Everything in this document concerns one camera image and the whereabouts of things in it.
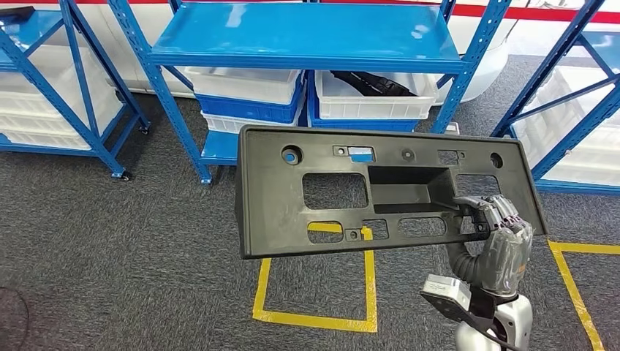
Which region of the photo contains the black plastic part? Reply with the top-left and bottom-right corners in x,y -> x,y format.
0,5 -> 36,21
330,70 -> 418,98

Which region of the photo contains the black camera cable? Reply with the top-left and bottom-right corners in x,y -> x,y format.
464,314 -> 529,351

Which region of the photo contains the yellow floor tape square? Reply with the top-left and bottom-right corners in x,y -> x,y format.
252,222 -> 379,335

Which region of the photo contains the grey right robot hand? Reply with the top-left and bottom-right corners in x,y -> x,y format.
453,194 -> 534,298

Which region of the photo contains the white car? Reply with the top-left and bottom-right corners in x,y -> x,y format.
0,0 -> 620,105

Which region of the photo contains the black plastic plate bracket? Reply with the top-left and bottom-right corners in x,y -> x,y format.
235,124 -> 549,260

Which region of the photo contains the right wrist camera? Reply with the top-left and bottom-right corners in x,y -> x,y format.
420,274 -> 507,335

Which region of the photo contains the blue metal shelf rack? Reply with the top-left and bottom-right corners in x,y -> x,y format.
0,0 -> 151,183
489,0 -> 620,197
106,0 -> 512,186

